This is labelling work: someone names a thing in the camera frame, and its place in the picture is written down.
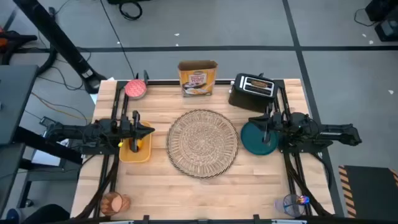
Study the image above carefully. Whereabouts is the orange cable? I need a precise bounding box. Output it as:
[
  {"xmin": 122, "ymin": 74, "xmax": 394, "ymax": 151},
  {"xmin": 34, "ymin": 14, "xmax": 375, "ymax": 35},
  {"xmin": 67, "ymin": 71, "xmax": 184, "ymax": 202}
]
[{"xmin": 30, "ymin": 91, "xmax": 93, "ymax": 121}]

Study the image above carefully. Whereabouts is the clear blue drinking glass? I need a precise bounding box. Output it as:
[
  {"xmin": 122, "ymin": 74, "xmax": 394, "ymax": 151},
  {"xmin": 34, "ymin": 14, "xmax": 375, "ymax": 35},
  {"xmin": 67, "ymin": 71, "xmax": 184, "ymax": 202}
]
[{"xmin": 274, "ymin": 194, "xmax": 307, "ymax": 218}]

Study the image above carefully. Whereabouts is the black desk leg beam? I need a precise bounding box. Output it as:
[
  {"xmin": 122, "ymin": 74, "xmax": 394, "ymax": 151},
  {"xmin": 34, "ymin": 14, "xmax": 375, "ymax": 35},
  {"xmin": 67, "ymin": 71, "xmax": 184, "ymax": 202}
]
[{"xmin": 12, "ymin": 126, "xmax": 83, "ymax": 165}]

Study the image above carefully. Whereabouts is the black power adapter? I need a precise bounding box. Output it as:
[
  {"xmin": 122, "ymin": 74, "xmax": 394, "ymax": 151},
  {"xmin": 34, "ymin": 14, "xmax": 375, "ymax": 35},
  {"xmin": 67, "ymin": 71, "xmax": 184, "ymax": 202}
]
[{"xmin": 39, "ymin": 116, "xmax": 57, "ymax": 129}]

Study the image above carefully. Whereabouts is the black toaster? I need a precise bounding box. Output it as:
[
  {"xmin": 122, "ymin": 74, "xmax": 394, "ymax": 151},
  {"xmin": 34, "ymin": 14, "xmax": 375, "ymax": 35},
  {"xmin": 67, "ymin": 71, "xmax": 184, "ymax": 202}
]
[{"xmin": 228, "ymin": 73, "xmax": 279, "ymax": 114}]

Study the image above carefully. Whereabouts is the teal plate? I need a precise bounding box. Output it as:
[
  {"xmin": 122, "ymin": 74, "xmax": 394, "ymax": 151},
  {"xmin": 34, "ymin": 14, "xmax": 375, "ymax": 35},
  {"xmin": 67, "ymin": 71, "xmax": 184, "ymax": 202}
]
[{"xmin": 240, "ymin": 121, "xmax": 280, "ymax": 156}]

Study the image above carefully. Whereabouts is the amber drinking glass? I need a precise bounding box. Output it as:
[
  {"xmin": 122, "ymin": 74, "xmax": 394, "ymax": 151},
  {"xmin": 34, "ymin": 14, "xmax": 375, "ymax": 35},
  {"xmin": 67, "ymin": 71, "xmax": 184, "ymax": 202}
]
[{"xmin": 99, "ymin": 191, "xmax": 132, "ymax": 217}]

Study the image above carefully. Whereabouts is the long thin black cable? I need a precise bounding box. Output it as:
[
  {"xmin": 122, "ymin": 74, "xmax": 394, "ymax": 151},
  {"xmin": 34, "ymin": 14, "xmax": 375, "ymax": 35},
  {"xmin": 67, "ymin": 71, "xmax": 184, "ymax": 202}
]
[{"xmin": 99, "ymin": 0, "xmax": 138, "ymax": 80}]

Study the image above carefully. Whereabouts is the black aluminium table frame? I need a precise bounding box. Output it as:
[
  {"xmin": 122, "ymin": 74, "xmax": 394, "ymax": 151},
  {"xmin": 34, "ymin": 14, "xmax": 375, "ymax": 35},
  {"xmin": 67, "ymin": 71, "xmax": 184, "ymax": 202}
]
[{"xmin": 73, "ymin": 78, "xmax": 335, "ymax": 224}]

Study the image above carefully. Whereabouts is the black hose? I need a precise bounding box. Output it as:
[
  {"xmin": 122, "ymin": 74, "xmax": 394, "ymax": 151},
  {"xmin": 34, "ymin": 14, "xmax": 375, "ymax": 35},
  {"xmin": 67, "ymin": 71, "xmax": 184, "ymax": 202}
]
[{"xmin": 0, "ymin": 30, "xmax": 58, "ymax": 76}]

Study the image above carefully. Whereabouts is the black stand leg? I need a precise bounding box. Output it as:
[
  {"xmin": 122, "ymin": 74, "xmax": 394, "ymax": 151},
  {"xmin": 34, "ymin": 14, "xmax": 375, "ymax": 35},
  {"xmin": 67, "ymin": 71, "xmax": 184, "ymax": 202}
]
[{"xmin": 12, "ymin": 0, "xmax": 108, "ymax": 95}]

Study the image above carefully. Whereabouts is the hazard striped black mat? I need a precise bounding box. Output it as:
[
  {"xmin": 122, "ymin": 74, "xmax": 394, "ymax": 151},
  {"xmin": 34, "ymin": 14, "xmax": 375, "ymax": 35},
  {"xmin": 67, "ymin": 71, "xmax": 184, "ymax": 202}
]
[{"xmin": 338, "ymin": 164, "xmax": 398, "ymax": 219}]

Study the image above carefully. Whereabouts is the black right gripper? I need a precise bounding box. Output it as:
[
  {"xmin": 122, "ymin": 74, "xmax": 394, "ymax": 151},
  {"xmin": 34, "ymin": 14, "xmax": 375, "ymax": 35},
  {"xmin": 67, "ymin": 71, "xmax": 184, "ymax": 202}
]
[{"xmin": 248, "ymin": 105, "xmax": 284, "ymax": 146}]

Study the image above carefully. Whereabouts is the yellow plastic basket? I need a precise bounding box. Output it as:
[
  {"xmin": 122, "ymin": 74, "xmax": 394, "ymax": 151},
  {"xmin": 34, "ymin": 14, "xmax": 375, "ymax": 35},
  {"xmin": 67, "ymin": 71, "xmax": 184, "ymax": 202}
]
[{"xmin": 119, "ymin": 121, "xmax": 152, "ymax": 164}]

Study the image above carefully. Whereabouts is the coiled black cable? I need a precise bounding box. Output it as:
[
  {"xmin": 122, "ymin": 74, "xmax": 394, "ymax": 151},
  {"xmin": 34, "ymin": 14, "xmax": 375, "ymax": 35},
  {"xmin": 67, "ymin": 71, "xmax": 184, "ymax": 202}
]
[{"xmin": 118, "ymin": 1, "xmax": 144, "ymax": 21}]

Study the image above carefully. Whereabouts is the red patterned bowl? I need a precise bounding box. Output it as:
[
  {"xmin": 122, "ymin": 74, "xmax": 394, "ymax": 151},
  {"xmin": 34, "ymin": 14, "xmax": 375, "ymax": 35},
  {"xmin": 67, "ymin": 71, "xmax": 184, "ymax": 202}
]
[{"xmin": 124, "ymin": 78, "xmax": 147, "ymax": 100}]

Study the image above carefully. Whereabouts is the white paper sheet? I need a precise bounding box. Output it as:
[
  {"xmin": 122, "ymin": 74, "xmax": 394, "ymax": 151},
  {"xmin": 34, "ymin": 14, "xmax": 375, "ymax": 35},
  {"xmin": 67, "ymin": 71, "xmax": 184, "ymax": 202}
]
[{"xmin": 30, "ymin": 138, "xmax": 71, "ymax": 167}]

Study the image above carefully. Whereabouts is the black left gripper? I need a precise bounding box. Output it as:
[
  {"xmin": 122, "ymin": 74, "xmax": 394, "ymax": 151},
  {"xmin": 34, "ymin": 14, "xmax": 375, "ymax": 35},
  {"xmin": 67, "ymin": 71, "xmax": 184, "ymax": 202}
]
[{"xmin": 120, "ymin": 110, "xmax": 155, "ymax": 153}]

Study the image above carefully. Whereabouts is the black equipment case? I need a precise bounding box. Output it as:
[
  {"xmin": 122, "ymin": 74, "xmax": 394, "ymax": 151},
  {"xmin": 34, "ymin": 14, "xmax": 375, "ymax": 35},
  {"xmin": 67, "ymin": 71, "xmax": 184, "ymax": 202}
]
[{"xmin": 365, "ymin": 0, "xmax": 398, "ymax": 43}]

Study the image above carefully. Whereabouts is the person's foot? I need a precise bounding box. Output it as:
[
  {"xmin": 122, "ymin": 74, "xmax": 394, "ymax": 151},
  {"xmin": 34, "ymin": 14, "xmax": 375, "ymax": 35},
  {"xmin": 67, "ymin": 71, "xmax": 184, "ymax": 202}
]
[{"xmin": 5, "ymin": 207, "xmax": 21, "ymax": 224}]

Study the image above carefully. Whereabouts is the yellow panda cereal box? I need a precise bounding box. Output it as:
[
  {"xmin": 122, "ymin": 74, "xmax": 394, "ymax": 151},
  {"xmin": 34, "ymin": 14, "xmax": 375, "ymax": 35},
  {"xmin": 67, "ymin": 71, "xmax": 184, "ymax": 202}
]
[{"xmin": 177, "ymin": 60, "xmax": 219, "ymax": 98}]

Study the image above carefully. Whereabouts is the black desk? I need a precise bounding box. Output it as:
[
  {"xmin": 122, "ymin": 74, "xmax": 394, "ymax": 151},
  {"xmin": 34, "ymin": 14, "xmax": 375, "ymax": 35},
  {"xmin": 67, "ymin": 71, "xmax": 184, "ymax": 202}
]
[{"xmin": 0, "ymin": 64, "xmax": 39, "ymax": 147}]

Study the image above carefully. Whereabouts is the black cable bundle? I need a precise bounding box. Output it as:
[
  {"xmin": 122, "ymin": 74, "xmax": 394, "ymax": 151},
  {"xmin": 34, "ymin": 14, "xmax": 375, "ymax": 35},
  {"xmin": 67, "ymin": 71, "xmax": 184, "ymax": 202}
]
[
  {"xmin": 76, "ymin": 154, "xmax": 121, "ymax": 218},
  {"xmin": 284, "ymin": 152, "xmax": 332, "ymax": 217}
]

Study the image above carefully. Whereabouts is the round woven placemat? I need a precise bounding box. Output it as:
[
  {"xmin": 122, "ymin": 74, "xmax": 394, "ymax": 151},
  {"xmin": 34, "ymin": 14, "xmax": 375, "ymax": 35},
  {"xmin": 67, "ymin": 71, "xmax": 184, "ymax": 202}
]
[{"xmin": 165, "ymin": 109, "xmax": 240, "ymax": 180}]

